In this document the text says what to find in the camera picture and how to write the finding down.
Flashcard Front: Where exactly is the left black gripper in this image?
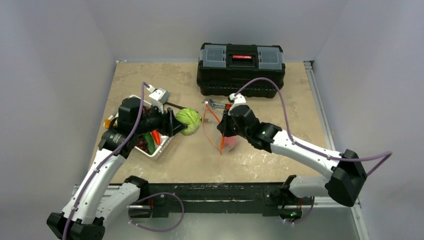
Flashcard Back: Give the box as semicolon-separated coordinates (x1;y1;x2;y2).
133;101;186;136

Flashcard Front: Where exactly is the green cabbage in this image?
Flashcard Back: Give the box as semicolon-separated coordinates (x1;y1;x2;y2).
175;108;202;136

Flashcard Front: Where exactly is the clear zip top bag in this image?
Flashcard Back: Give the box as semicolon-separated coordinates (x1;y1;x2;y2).
202;104;238;155

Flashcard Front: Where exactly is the white plastic basket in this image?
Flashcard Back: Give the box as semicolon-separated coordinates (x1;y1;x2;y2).
106;94;172;160

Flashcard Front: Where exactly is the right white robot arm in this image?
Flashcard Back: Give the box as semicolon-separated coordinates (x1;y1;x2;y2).
217;105;368;207

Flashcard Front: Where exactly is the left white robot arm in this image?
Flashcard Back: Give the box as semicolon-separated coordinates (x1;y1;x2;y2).
46;97;188;240

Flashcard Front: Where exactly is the black hammer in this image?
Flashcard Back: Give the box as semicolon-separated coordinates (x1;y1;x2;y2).
165;101;185;110

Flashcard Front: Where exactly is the green cucumber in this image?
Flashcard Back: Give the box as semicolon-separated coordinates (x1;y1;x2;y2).
143;132;156;155

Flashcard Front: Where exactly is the purple grape bunch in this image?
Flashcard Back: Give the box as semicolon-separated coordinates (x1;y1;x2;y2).
136;135;150;154

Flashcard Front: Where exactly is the black plastic toolbox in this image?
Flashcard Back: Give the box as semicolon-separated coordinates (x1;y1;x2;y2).
196;42;286;99

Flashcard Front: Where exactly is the orange small fruit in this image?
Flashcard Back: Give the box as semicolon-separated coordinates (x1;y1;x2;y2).
103;119;115;130

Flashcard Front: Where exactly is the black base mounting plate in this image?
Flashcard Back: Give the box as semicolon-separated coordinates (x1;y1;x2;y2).
127;182;313;220

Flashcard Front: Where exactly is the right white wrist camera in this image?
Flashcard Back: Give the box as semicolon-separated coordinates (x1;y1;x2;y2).
228;93;247;108

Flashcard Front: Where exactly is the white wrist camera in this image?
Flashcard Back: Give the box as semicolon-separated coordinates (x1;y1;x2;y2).
146;84;171;114
228;93;247;108

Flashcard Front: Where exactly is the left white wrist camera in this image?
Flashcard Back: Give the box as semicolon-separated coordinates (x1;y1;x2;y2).
146;84;171;114

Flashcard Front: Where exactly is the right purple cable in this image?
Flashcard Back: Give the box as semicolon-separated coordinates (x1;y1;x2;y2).
233;77;393;177

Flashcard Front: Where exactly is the aluminium frame rail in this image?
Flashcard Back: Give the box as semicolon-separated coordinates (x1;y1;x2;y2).
68;184;361;210

